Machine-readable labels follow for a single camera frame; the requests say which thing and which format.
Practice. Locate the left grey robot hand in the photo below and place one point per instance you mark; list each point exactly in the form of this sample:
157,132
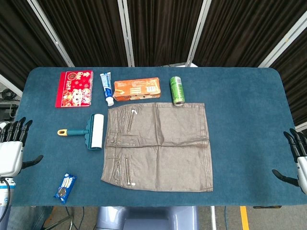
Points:
9,153

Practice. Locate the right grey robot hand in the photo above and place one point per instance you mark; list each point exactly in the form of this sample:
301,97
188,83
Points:
302,165

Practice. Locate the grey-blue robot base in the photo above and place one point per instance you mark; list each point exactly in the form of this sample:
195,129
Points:
148,219

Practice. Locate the black equipment box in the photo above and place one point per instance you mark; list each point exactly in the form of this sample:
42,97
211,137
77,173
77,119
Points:
8,110

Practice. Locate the blue cookie packet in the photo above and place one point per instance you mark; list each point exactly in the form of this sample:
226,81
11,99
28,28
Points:
65,188

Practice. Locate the blue carpeted table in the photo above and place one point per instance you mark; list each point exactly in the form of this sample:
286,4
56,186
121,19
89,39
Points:
239,119

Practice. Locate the red spiral notebook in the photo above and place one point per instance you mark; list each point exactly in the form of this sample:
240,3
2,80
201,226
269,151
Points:
74,88

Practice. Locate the dark brown curtain panel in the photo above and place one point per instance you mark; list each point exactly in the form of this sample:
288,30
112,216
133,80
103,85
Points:
163,31
88,31
295,72
19,36
242,31

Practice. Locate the white table leg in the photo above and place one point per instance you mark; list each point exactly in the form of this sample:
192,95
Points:
213,218

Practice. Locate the blue white toothpaste tube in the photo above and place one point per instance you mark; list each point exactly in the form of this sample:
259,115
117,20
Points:
106,86

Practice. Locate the brown folded shorts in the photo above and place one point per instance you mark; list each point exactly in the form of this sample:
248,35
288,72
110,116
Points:
168,148

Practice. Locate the orange carton box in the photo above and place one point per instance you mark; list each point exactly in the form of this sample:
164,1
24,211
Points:
136,89

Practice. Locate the green drink can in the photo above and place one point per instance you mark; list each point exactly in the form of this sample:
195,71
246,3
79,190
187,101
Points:
177,89

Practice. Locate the white partition foot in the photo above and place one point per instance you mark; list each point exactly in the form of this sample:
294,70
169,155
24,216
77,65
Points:
180,64

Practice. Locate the white partition frame post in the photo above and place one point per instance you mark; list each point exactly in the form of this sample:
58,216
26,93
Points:
51,33
9,85
126,33
283,39
197,33

